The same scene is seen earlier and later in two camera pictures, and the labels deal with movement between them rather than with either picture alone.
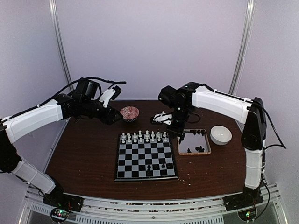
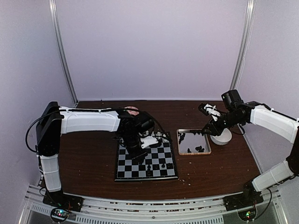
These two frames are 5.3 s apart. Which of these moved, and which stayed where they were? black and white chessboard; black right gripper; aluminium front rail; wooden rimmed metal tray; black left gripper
Moved: black left gripper; black right gripper
Stayed: aluminium front rail; black and white chessboard; wooden rimmed metal tray
